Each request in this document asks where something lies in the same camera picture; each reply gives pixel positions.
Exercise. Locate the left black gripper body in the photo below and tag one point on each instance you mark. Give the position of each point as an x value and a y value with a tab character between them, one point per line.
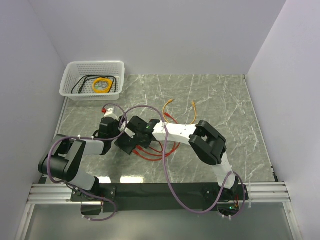
116	132

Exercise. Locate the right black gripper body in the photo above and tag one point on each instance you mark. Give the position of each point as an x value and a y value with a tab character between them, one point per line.
140	142

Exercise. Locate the black network switch box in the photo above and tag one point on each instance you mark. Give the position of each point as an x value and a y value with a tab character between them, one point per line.
126	143

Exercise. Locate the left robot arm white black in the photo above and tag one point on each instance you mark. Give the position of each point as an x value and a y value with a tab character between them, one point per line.
63	158

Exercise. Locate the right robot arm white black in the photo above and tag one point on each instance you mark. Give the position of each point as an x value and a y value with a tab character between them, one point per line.
208	144

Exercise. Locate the white perforated plastic basket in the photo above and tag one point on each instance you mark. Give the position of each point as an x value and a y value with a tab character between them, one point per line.
78	77

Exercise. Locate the black front mounting bar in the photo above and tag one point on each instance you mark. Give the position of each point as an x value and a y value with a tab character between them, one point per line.
157	196

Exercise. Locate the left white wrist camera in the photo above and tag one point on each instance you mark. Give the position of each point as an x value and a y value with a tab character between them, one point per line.
110	113

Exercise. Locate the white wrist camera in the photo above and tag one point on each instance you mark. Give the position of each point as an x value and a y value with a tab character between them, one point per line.
125	129
110	113

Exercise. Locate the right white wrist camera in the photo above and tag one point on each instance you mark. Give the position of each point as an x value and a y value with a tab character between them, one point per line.
125	129

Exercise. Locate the aluminium rail frame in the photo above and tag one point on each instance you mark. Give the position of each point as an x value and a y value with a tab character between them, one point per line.
57	210

